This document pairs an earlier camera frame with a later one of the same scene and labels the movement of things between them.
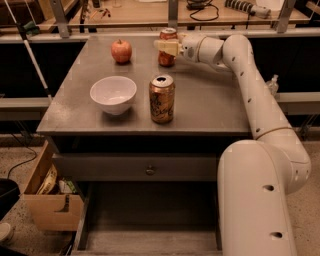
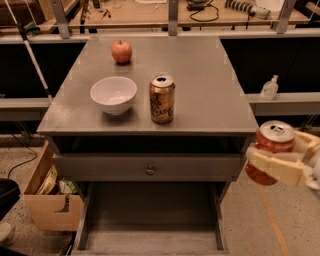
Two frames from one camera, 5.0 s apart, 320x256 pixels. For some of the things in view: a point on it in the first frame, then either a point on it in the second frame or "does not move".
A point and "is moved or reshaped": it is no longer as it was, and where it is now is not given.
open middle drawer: [150, 218] does not move
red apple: [121, 51] does not move
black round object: [9, 195] does not move
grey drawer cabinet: [139, 132] does not move
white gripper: [189, 48] -> [315, 173]
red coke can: [167, 59] is moved or reshaped
